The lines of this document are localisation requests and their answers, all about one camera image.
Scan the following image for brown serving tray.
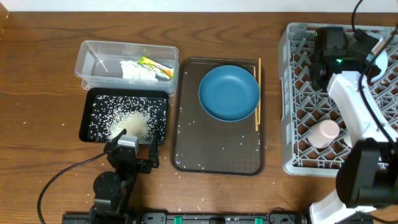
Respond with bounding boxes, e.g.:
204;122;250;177
171;58;265;176

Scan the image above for light blue rice bowl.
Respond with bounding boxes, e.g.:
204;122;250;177
366;50;388;83

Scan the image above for blue plate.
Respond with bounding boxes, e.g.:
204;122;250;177
198;65;261;122

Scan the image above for white napkin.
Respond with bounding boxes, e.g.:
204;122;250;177
120;60;158;81

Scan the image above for pile of rice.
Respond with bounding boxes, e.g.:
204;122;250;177
85;95;168;144

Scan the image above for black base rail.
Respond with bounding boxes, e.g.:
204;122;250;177
62;212;309;224

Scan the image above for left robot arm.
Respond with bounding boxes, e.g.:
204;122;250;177
89;129;159;223

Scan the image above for clear plastic bin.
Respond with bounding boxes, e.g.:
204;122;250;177
75;40;179;96

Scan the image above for pink cup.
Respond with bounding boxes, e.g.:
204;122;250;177
307;119;340;148

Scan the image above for yellow green snack wrapper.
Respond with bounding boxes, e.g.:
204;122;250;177
137;56;174;80

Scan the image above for white green cup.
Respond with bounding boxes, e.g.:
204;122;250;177
343;134;353;148

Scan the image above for wooden chopstick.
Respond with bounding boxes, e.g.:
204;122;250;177
253;67;259;132
258;57;262;126

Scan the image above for grey dishwasher rack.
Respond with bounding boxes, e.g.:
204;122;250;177
278;22;397;178

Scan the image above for black plastic tray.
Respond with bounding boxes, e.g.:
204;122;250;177
79;88;169;142

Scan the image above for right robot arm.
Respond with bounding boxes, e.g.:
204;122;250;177
310;27;397;223

